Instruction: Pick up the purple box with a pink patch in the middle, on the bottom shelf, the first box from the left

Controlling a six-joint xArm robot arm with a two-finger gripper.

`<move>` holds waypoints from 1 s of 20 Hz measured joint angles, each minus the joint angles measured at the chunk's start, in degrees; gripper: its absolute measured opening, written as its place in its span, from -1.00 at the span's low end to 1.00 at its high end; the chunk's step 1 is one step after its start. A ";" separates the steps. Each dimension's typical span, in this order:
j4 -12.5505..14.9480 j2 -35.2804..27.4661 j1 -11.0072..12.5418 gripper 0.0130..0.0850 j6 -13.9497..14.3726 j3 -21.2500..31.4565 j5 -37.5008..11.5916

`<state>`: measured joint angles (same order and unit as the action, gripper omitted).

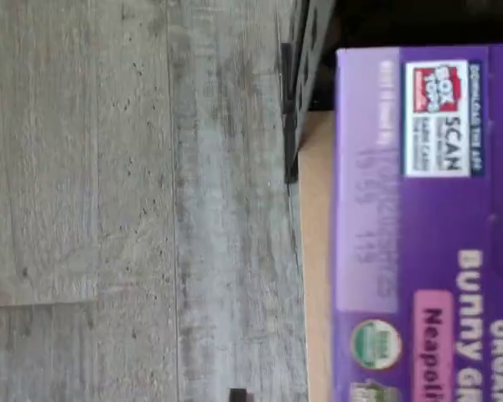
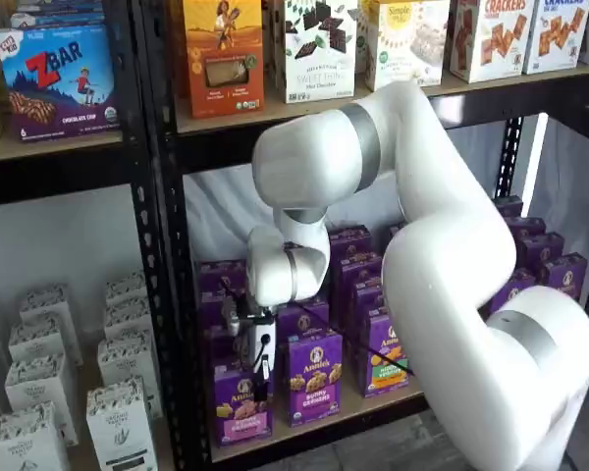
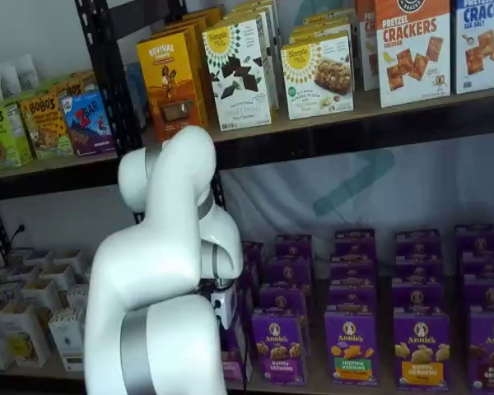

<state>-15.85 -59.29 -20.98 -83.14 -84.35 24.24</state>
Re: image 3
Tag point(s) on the purple Annie's box chocolate bunnies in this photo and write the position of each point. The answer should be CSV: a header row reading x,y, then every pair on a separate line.
x,y
492,349
487,293
479,238
486,265

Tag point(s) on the black power plug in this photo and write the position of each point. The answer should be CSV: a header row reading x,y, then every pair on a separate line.
x,y
19,230

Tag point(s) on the wooden shelf board under white boxes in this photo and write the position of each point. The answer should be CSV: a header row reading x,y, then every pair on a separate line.
x,y
33,372

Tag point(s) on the blue sea salt crackers box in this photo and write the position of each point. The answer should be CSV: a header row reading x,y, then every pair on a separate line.
x,y
483,49

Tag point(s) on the orange Revival box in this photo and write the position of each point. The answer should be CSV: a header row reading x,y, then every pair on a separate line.
x,y
197,24
169,82

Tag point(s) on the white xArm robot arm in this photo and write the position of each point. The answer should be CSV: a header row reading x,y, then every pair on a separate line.
x,y
160,267

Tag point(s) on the blue Zbar chocolate chip box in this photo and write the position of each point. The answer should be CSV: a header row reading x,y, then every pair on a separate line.
x,y
88,123

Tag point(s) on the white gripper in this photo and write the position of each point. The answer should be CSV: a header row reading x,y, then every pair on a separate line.
x,y
226,304

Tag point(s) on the purple Annie's box green patch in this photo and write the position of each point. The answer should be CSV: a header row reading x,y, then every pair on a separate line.
x,y
352,298
352,271
354,243
351,349

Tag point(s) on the green Bobo's box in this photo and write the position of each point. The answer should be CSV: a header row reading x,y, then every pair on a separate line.
x,y
4,140

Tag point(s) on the orange pretzel crackers box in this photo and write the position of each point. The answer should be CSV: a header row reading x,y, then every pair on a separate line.
x,y
411,61
366,41

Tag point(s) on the white Simple Mills bars box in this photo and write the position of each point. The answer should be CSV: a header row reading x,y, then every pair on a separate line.
x,y
321,24
317,82

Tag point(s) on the white Simple Mills sweet thins box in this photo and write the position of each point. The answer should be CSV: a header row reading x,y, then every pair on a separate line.
x,y
255,10
239,82

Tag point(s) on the white backdrop sheet teal logo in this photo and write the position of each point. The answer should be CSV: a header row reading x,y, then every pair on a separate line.
x,y
271,197

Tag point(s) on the wooden shelf board under Zbar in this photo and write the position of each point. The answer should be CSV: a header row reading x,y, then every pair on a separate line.
x,y
66,162

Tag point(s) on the wooden shelf board under crackers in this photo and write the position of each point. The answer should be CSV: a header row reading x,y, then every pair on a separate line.
x,y
364,111

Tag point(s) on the purple Annie's box yellow patch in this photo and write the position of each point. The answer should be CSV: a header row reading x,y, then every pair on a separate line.
x,y
421,349
418,269
418,296
418,243

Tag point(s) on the black metal rack with Annie's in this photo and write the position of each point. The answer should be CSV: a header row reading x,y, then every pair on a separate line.
x,y
354,140

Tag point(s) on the purple Annie's box pink patch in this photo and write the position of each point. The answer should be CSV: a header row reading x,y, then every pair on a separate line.
x,y
232,370

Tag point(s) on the orange Bobo's box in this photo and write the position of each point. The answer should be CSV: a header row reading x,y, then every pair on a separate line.
x,y
72,88
45,127

